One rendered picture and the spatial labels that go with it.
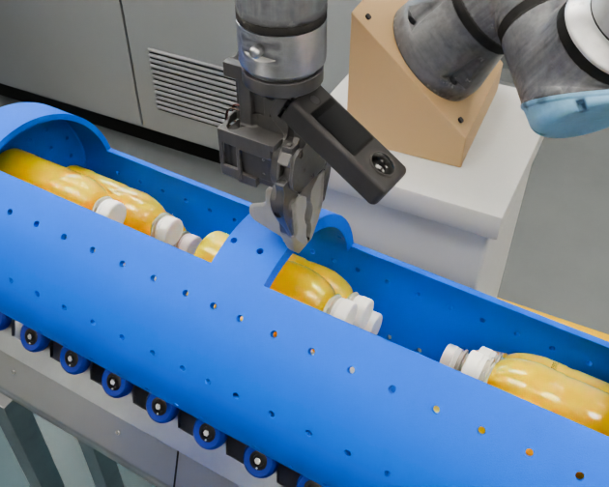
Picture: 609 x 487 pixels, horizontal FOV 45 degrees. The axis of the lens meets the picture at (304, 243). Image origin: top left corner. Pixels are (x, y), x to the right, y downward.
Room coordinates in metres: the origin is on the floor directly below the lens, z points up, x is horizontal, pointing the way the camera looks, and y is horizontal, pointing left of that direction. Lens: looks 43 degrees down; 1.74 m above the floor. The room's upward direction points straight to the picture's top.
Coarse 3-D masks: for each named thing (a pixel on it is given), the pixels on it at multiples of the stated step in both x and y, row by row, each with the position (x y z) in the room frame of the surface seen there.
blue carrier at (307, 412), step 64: (0, 128) 0.77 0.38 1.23; (64, 128) 0.89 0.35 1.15; (0, 192) 0.67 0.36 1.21; (192, 192) 0.80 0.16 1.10; (0, 256) 0.62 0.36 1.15; (64, 256) 0.59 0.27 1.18; (128, 256) 0.57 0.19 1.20; (192, 256) 0.55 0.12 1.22; (256, 256) 0.54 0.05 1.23; (320, 256) 0.70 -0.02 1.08; (384, 256) 0.66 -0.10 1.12; (64, 320) 0.55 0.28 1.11; (128, 320) 0.52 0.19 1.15; (192, 320) 0.49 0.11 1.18; (256, 320) 0.48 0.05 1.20; (320, 320) 0.46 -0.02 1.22; (384, 320) 0.63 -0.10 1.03; (448, 320) 0.60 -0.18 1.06; (512, 320) 0.57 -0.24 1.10; (192, 384) 0.46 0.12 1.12; (256, 384) 0.43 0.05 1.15; (320, 384) 0.42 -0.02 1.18; (384, 384) 0.40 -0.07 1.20; (448, 384) 0.39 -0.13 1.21; (256, 448) 0.43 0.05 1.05; (320, 448) 0.38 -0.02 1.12; (384, 448) 0.36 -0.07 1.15; (448, 448) 0.35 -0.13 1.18; (512, 448) 0.34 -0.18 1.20; (576, 448) 0.33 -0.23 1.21
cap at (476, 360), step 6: (474, 354) 0.46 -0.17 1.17; (480, 354) 0.46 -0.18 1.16; (468, 360) 0.45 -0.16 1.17; (474, 360) 0.45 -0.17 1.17; (480, 360) 0.45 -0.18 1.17; (468, 366) 0.45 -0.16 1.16; (474, 366) 0.45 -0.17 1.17; (480, 366) 0.45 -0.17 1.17; (462, 372) 0.45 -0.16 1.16; (468, 372) 0.44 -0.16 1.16; (474, 372) 0.44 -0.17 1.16
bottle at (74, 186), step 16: (0, 160) 0.78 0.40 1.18; (16, 160) 0.77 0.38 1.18; (32, 160) 0.77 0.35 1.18; (48, 160) 0.78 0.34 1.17; (16, 176) 0.75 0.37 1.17; (32, 176) 0.74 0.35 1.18; (48, 176) 0.74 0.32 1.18; (64, 176) 0.74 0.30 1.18; (80, 176) 0.74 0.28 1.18; (64, 192) 0.71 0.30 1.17; (80, 192) 0.71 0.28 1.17; (96, 192) 0.72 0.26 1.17; (96, 208) 0.70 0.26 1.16
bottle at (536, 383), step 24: (504, 360) 0.45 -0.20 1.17; (528, 360) 0.45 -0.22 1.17; (504, 384) 0.42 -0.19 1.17; (528, 384) 0.42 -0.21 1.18; (552, 384) 0.42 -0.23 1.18; (576, 384) 0.42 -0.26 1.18; (552, 408) 0.39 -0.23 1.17; (576, 408) 0.39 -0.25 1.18; (600, 408) 0.39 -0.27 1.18; (600, 432) 0.37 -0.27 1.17
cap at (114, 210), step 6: (102, 204) 0.70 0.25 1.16; (108, 204) 0.70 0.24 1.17; (114, 204) 0.70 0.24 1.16; (120, 204) 0.71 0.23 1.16; (102, 210) 0.69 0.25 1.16; (108, 210) 0.69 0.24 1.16; (114, 210) 0.70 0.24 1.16; (120, 210) 0.70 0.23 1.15; (126, 210) 0.71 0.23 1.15; (108, 216) 0.69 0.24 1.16; (114, 216) 0.69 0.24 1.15; (120, 216) 0.70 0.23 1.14; (120, 222) 0.70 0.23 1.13
